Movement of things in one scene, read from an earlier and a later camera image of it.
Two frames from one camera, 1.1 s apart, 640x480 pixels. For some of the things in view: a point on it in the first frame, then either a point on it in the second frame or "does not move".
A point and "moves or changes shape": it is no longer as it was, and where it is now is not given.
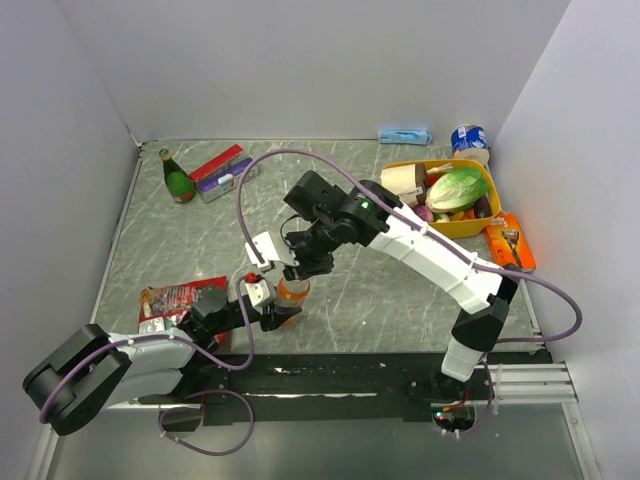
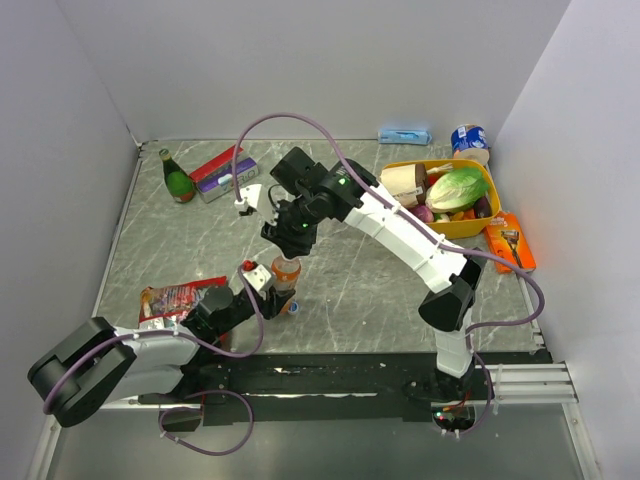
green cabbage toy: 456,191 does not move
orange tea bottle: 291,294 moves or changes shape
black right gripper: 304,269 -> 290,245
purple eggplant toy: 482,208 does not move
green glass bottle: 179,184 does not move
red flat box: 216,162 does not move
